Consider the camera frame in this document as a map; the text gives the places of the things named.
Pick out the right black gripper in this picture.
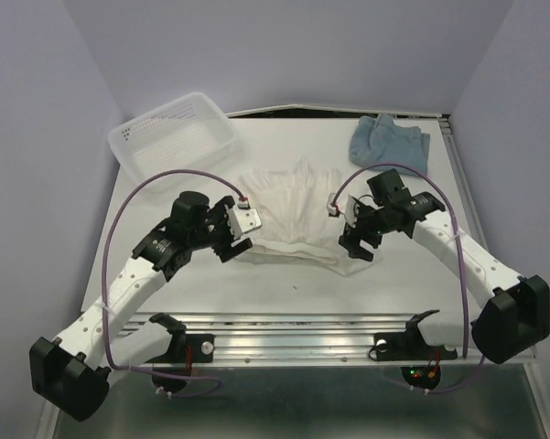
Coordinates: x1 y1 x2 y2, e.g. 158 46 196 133
338 198 392 262

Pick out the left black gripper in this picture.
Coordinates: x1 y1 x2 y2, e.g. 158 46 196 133
189 197 252 262

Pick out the white skirt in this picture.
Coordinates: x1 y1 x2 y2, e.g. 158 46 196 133
238 158 383 276

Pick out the light blue denim skirt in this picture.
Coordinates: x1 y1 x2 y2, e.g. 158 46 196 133
348 113 431 176

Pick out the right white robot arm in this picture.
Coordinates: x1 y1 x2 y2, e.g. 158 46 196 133
327 168 550 364

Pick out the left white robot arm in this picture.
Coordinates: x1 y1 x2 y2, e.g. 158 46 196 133
29 191 262 422

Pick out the white plastic basket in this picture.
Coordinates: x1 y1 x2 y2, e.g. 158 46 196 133
108 92 243 185

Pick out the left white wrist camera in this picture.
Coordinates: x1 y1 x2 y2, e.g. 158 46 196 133
227 202 263 241

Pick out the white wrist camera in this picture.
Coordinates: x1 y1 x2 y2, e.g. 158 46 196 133
326 193 360 228
227 202 263 241

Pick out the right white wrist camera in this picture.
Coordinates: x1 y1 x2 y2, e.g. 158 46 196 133
326 193 360 228

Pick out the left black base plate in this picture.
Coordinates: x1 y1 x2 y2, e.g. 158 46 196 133
146 313 215 377

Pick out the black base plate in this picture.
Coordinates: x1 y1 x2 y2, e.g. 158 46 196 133
146 313 215 377
368 310 458 393

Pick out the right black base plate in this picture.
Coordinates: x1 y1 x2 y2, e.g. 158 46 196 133
368 310 458 393

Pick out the aluminium frame rail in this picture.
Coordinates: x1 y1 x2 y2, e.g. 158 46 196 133
36 109 550 439

